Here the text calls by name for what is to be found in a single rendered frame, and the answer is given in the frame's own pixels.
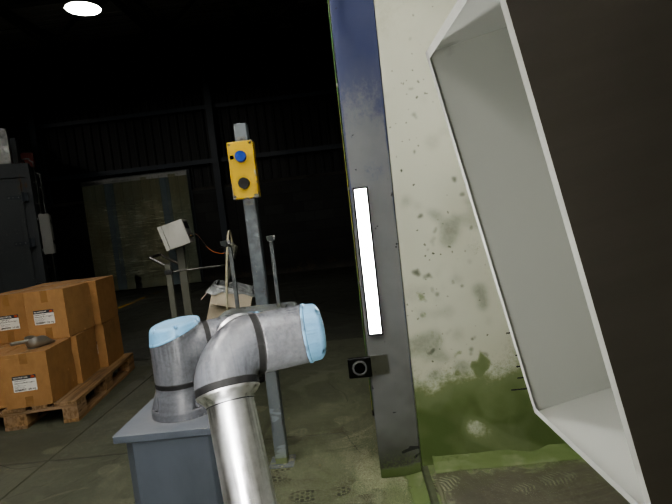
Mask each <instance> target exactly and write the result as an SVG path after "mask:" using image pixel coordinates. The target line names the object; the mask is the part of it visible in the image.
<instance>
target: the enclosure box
mask: <svg viewBox="0 0 672 504"><path fill-rule="evenodd" d="M425 54H426V57H427V60H428V64H429V67H430V70H431V74H432V77H433V80H434V83H435V87H436V90H437V93H438V97H439V100H440V103H441V106H442V110H443V113H444V116H445V120H446V123H447V126H448V130H449V133H450V136H451V139H452V143H453V146H454V149H455V153H456V156H457V159H458V162H459V166H460V169H461V172H462V176H463V179H464V182H465V185H466V189H467V192H468V195H469V199H470V202H471V205H472V209H473V212H474V215H475V218H476V222H477V225H478V228H479V232H480V235H481V238H482V241H483V245H484V248H485V251H486V255H487V258H488V261H489V265H490V268H491V271H492V274H493V278H494V281H495V284H496V288H497V291H498V294H499V297H500V301H501V304H502V307H503V311H504V314H505V317H506V321H507V324H508V327H509V330H510V334H511V337H512V340H513V344H514V347H515V350H516V353H517V357H518V360H519V363H520V367H521V370H522V373H523V377H524V380H525V383H526V386H527V390H528V393H529V396H530V400H531V403H532V406H533V409H534V412H535V414H537V415H538V416H539V417H540V418H541V419H542V420H543V421H544V422H545V423H546V424H547V425H548V426H549V427H550V428H551V429H552V430H553V431H554V432H556V433H557V434H558V435H559V436H560V437H561V438H562V439H563V440H564V441H565V442H566V443H567V444H568V445H569V446H570V447H571V448H572V449H573V450H575V451H576V452H577V453H578V454H579V455H580V456H581V457H582V458H583V459H584V460H585V461H586V462H587V463H588V464H589V465H590V466H591V467H592V468H594V469H595V470H596V471H597V472H598V473H599V474H600V475H601V476H602V477H603V478H604V479H605V480H606V481H607V482H608V483H609V484H610V485H611V486H613V487H614V488H615V489H616V490H617V491H618V492H619V493H620V494H621V495H622V496H623V497H624V498H625V499H626V500H627V501H628V502H629V503H630V504H672V0H457V2H456V3H455V5H454V7H453V8H452V10H451V12H450V13H449V15H448V17H447V18H446V20H445V22H444V23H443V25H442V27H441V28H440V30H439V31H438V33H437V35H436V36H435V38H434V40H433V41H432V43H431V45H430V46H429V48H428V50H427V51H426V53H425Z"/></svg>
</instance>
